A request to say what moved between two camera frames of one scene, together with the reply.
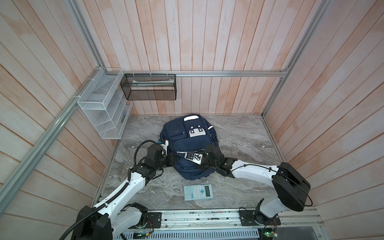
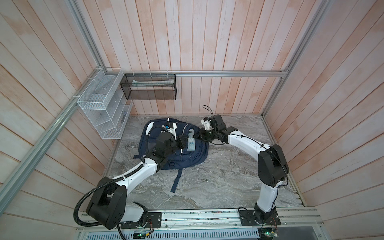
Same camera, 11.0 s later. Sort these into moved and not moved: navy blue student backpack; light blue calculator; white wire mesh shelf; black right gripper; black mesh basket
Moved: navy blue student backpack; black right gripper; light blue calculator
Not moved: black mesh basket; white wire mesh shelf
